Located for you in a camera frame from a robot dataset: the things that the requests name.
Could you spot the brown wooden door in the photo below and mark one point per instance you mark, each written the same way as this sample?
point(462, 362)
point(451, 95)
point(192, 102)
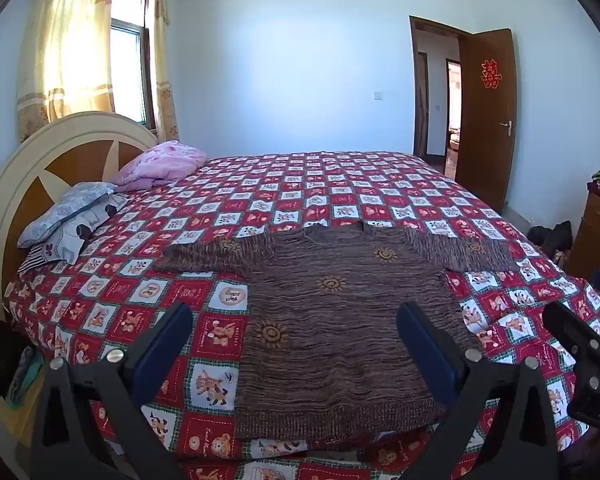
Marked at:
point(485, 135)

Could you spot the grey-blue pillow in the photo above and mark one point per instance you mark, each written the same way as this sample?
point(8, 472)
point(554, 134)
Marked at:
point(65, 207)

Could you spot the pink pillow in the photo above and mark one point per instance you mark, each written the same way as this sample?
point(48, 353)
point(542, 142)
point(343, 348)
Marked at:
point(165, 162)

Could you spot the window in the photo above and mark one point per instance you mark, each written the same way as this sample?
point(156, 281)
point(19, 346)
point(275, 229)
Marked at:
point(127, 75)

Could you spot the brown door frame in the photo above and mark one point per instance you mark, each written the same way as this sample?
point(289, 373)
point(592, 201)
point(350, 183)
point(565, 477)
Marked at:
point(413, 85)

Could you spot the striped cloth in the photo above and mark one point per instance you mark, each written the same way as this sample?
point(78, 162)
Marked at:
point(35, 260)

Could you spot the wide yellow curtain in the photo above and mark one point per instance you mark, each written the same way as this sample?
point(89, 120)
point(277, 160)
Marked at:
point(65, 60)

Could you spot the narrow yellow curtain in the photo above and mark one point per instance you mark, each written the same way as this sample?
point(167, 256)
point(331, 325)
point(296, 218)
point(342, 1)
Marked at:
point(162, 85)

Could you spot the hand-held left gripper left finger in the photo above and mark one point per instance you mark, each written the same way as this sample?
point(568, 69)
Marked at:
point(166, 342)

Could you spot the teal cloth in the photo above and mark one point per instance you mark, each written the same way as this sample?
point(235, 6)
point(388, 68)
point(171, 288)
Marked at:
point(25, 380)

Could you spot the brown knitted sweater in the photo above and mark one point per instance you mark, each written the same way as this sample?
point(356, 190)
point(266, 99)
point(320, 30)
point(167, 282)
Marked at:
point(330, 320)

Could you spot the cream and brown headboard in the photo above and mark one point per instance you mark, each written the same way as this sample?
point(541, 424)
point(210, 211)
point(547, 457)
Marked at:
point(10, 180)

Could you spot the grey spotted pillow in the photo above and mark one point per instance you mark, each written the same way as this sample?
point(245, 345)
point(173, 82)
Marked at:
point(77, 240)

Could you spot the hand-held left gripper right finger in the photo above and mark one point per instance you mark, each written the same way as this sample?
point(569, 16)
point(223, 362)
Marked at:
point(422, 342)

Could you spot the wooden cabinet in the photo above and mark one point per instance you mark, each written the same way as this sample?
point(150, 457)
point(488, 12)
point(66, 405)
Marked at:
point(595, 235)

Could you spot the red checked printed bedspread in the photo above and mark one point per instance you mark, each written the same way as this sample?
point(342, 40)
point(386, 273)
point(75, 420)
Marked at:
point(280, 185)

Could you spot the red paper door ornament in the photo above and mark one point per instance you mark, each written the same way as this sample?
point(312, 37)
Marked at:
point(491, 74)

